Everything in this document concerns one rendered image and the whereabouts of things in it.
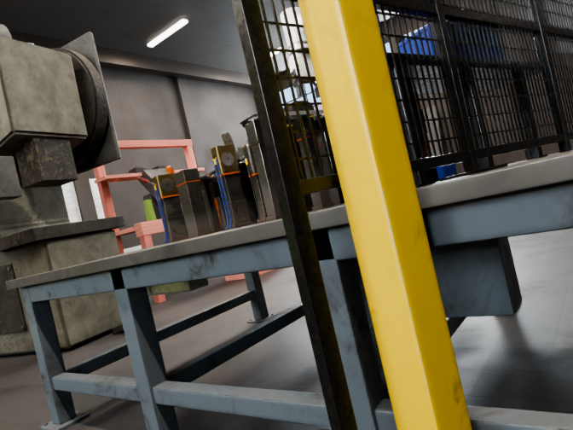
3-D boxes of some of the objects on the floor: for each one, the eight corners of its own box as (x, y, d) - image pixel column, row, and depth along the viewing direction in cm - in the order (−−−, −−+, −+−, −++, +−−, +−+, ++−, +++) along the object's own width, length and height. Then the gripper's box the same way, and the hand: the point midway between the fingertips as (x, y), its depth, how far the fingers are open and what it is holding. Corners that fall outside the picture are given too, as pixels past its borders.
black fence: (337, 592, 81) (147, -219, 81) (640, 289, 200) (564, -40, 199) (396, 641, 70) (176, -301, 69) (680, 289, 188) (599, -59, 188)
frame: (39, 429, 200) (7, 289, 200) (261, 316, 329) (240, 230, 328) (1096, 715, 46) (957, 105, 46) (734, 291, 174) (697, 130, 174)
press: (-44, 367, 413) (-123, 32, 412) (105, 315, 532) (44, 55, 532) (25, 377, 309) (-80, -70, 308) (190, 310, 429) (115, -13, 428)
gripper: (287, 45, 153) (298, 94, 153) (323, 48, 163) (333, 93, 163) (275, 55, 159) (286, 101, 159) (310, 56, 169) (321, 100, 169)
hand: (309, 95), depth 161 cm, fingers open, 8 cm apart
